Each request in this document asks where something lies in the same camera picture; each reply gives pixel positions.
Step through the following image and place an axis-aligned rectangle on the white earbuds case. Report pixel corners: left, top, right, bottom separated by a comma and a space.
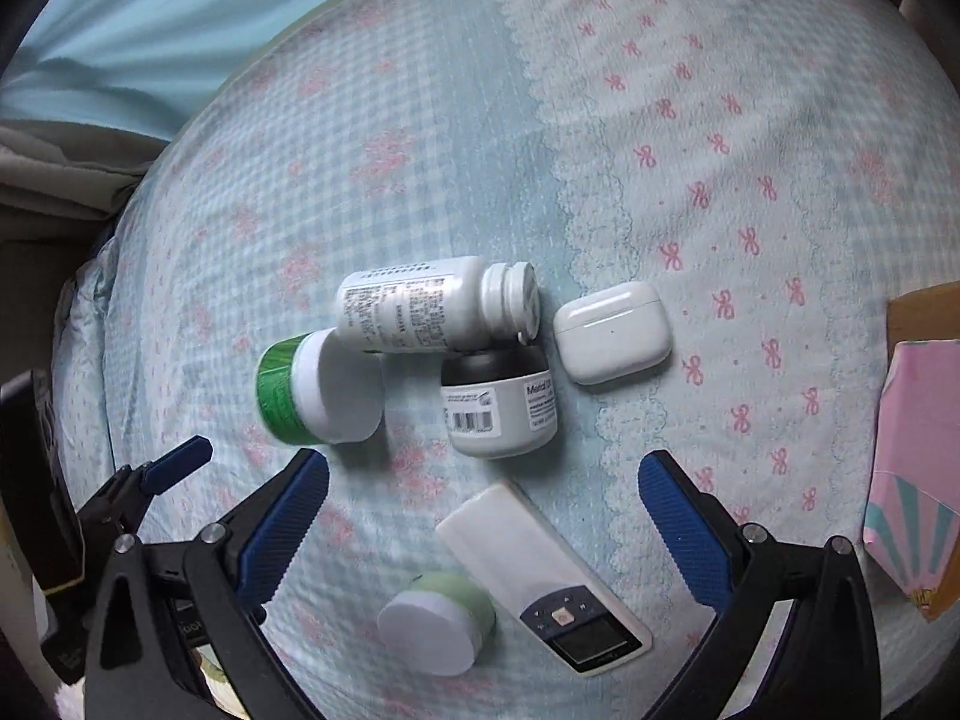
553, 281, 674, 386

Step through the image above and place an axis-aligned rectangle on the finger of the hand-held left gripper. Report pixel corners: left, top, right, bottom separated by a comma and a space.
73, 435, 215, 567

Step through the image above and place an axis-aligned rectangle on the white jar with black lid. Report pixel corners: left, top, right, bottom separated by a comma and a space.
440, 345, 560, 460

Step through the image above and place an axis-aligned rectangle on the light blue cloth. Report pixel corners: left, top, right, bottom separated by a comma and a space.
0, 0, 391, 143

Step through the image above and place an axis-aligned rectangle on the pale green jar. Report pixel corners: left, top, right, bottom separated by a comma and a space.
377, 571, 496, 676

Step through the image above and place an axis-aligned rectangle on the beige curtain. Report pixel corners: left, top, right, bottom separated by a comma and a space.
0, 120, 155, 241

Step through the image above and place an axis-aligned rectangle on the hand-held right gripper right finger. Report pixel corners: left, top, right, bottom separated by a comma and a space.
637, 449, 883, 720

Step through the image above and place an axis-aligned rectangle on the pink printed cardboard box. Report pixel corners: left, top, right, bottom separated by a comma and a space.
862, 285, 960, 622

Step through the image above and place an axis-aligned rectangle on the white remote control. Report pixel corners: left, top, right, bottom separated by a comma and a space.
436, 481, 651, 677

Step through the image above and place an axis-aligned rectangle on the pale green bed sheet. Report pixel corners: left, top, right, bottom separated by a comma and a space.
161, 0, 526, 147

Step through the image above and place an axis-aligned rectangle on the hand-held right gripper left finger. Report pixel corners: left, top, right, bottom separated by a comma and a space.
84, 448, 331, 720

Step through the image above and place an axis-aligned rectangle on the white jar with green label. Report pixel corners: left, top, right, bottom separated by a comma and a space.
255, 328, 385, 445

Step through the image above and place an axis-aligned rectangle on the blue printed pillow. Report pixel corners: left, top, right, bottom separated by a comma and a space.
51, 236, 125, 466

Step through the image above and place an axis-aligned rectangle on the white pill bottle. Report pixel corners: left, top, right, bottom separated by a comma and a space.
335, 256, 541, 355

